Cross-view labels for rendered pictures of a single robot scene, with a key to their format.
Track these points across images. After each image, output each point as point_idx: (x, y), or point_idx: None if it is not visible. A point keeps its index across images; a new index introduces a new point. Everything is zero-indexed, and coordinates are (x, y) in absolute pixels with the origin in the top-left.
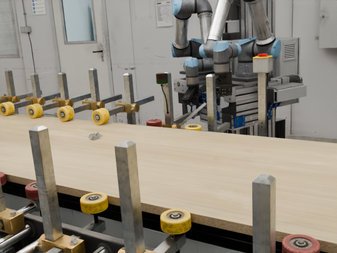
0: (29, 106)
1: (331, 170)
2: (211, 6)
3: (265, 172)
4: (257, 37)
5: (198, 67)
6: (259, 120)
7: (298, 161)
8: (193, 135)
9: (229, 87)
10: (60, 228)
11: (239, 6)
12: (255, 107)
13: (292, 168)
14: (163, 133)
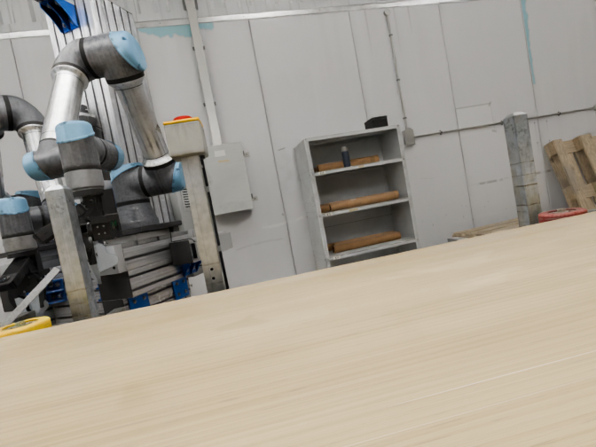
0: None
1: (576, 278)
2: None
3: (455, 370)
4: (145, 156)
5: (32, 219)
6: (204, 265)
7: (440, 294)
8: (17, 346)
9: (113, 219)
10: None
11: (100, 131)
12: (162, 277)
13: (482, 312)
14: None
